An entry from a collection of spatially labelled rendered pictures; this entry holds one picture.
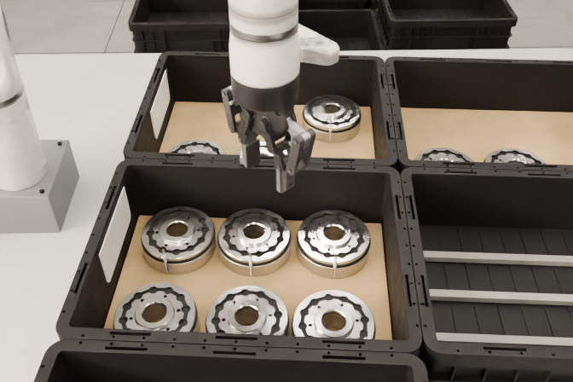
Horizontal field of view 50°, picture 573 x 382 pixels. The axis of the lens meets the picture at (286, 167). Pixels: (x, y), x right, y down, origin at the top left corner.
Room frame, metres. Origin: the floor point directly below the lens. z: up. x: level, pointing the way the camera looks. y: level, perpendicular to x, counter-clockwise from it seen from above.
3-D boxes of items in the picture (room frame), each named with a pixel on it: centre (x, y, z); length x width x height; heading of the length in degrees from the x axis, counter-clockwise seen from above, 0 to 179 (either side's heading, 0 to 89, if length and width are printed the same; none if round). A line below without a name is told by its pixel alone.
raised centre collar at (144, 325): (0.46, 0.16, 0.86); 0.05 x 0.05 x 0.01
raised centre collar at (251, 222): (0.60, 0.05, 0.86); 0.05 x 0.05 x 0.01
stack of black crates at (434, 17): (1.88, -0.51, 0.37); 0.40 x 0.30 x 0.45; 91
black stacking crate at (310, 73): (0.82, 0.03, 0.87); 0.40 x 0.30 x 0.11; 87
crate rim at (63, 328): (0.52, 0.05, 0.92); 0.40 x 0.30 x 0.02; 87
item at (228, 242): (0.60, 0.05, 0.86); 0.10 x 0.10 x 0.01
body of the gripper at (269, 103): (0.57, 0.02, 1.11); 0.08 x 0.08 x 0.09
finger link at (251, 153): (0.60, 0.04, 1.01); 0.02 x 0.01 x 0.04; 133
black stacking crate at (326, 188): (0.52, 0.05, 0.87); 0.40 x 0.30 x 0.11; 87
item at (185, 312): (0.46, 0.16, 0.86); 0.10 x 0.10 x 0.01
